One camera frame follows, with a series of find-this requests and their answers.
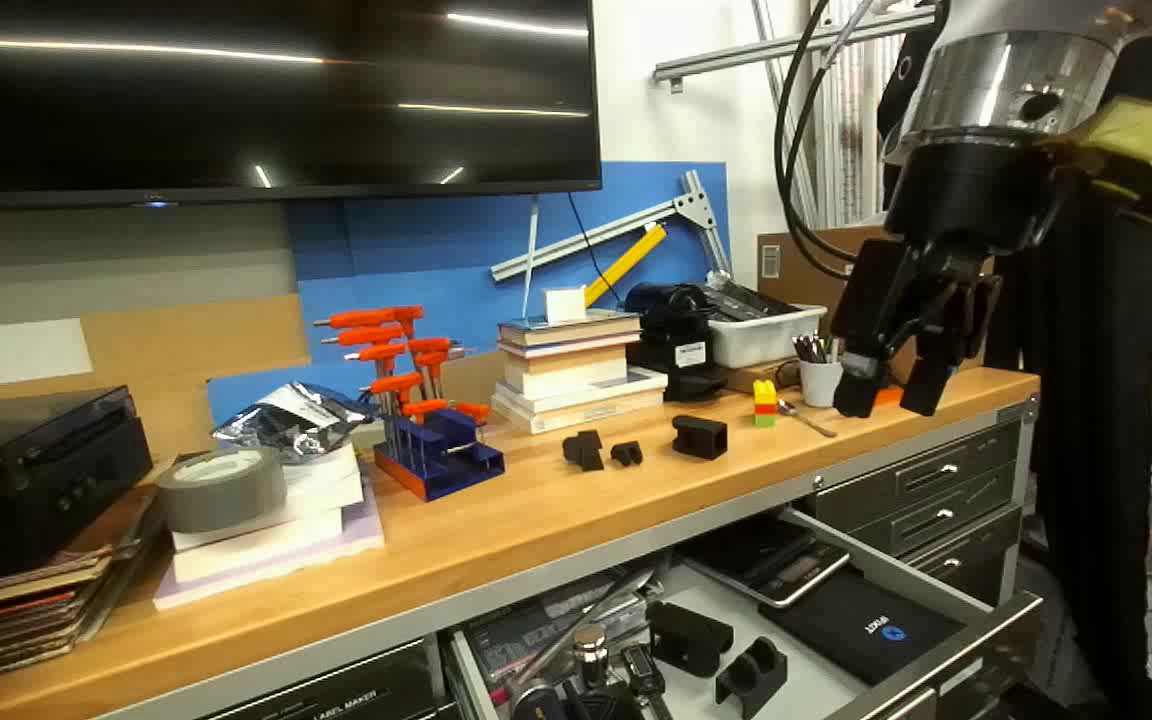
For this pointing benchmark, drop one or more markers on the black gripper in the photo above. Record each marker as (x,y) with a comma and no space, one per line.
(978,203)

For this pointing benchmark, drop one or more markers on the dark blue rotary tool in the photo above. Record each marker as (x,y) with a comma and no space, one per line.
(591,700)

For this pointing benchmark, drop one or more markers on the black device on bench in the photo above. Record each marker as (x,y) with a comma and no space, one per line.
(676,335)

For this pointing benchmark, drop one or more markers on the wide white book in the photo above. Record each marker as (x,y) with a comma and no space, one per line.
(576,410)

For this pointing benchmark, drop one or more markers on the assorted pens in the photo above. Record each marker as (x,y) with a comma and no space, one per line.
(813,348)

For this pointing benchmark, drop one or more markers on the black cabinet drawer face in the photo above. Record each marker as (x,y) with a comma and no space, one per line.
(338,689)

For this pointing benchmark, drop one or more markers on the silver foil bag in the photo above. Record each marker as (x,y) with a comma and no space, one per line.
(291,419)

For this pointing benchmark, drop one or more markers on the black curtain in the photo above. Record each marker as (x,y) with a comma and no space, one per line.
(1097,467)

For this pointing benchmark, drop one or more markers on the yellow red green toy brick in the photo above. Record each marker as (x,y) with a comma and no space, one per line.
(764,398)

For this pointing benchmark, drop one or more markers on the dark cover book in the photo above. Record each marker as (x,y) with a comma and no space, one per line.
(570,330)

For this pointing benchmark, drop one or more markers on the white drawer liner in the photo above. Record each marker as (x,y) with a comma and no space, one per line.
(818,689)

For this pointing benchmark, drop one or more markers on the blue foam board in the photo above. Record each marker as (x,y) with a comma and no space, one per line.
(459,254)

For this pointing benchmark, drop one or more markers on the grey duct tape roll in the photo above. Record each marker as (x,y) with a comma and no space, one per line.
(219,496)

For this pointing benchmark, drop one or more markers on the aluminium rail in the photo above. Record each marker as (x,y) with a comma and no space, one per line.
(760,48)

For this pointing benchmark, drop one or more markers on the gold camera box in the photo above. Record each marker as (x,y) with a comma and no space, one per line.
(1143,163)

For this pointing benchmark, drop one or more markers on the black equipment case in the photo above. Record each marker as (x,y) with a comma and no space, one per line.
(28,486)

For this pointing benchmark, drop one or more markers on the dark grey cutout block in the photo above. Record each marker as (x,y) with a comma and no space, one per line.
(690,642)

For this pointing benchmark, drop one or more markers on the black flat screen monitor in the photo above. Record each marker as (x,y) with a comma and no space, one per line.
(271,132)

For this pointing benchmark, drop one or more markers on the black pronged holder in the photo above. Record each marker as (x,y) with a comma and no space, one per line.
(753,676)

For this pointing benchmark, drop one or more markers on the small black plastic cube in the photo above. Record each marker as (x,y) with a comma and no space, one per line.
(627,452)

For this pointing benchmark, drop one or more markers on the black steel tool drawer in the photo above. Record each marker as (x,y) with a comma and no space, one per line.
(898,568)

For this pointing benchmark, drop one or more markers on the white paper sheet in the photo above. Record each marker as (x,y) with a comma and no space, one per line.
(8,355)

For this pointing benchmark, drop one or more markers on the black cartridge pack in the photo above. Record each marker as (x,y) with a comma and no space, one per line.
(736,303)

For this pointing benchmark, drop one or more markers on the metal spoon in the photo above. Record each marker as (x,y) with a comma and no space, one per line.
(809,421)

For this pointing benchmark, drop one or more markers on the aluminium angle bracket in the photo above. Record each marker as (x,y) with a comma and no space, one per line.
(602,234)

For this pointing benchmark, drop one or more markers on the stack of brown boards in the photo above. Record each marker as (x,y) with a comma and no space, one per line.
(16,624)

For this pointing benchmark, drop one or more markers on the yellow spirit level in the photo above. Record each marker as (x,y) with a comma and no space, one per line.
(627,265)

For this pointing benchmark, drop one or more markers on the small white box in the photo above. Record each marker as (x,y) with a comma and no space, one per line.
(566,306)

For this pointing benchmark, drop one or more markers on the white vertical blinds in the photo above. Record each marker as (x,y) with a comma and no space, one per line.
(861,145)

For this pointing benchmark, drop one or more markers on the white pen cup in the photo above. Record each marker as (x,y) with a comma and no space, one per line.
(822,385)

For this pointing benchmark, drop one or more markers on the blue hex key stand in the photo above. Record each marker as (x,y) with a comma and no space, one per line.
(451,463)

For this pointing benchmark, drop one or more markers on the black plastic bracket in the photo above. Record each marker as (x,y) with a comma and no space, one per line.
(580,449)

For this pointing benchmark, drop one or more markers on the black box blue logo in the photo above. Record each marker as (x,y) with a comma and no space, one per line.
(859,624)

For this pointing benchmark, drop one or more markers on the brown cardboard panel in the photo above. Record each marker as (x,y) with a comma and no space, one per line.
(198,355)

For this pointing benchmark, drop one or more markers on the grey tablet device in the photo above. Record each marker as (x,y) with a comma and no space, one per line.
(770,561)

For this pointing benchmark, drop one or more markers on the orange paper sheet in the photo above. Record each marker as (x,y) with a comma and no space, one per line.
(887,398)

